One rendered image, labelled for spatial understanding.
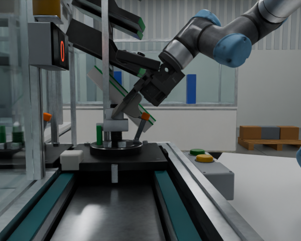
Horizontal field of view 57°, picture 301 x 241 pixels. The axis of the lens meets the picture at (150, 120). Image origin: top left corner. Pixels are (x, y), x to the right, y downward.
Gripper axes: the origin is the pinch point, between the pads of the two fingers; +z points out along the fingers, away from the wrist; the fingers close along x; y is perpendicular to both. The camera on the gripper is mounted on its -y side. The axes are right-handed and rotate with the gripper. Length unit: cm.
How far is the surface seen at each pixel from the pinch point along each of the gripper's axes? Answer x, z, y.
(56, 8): -20.3, -8.5, -20.4
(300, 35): 780, -508, 275
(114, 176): -13.3, 9.2, 9.5
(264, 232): -24.7, -4.6, 36.3
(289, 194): -6, -15, 48
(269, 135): 487, -145, 281
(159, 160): -11.8, 0.2, 15.0
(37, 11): -21.2, -5.7, -22.0
